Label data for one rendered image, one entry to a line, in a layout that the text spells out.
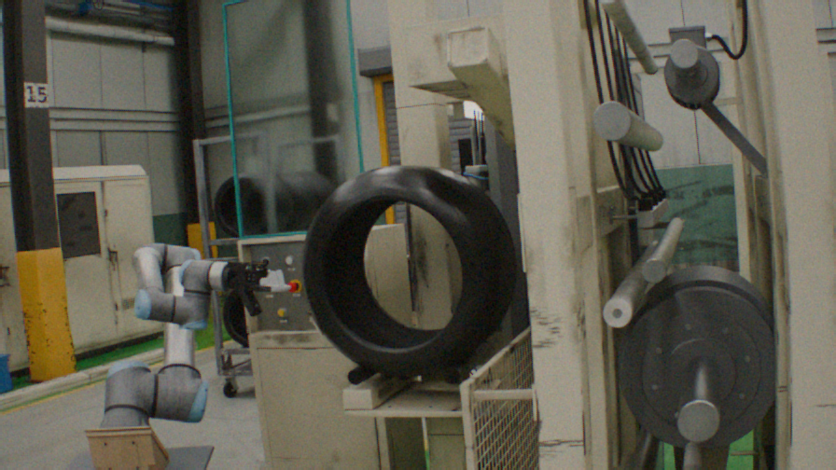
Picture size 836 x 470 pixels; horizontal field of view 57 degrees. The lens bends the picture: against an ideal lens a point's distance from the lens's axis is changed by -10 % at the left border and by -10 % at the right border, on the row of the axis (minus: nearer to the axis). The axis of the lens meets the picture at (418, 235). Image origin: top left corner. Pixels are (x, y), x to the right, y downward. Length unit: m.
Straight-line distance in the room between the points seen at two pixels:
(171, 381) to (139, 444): 0.27
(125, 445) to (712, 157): 9.54
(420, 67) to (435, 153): 0.67
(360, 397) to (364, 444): 0.89
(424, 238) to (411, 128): 0.34
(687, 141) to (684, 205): 0.84
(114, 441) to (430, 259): 1.14
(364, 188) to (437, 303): 0.53
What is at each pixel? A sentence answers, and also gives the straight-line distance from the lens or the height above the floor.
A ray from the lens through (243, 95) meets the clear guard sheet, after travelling 3.36.
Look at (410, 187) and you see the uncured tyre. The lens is 2.23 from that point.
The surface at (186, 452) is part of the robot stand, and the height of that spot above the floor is 0.60.
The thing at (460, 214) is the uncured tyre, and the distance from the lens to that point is 2.19.
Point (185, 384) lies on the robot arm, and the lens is 2.80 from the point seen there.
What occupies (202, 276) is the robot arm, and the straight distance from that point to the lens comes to 2.63.
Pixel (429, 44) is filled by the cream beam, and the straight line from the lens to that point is 1.98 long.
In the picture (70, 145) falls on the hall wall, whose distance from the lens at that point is 12.33.
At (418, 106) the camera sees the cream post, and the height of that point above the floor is 1.65.
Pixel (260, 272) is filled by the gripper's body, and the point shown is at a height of 1.20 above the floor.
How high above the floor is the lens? 1.40
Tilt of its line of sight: 3 degrees down
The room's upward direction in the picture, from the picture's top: 5 degrees counter-clockwise
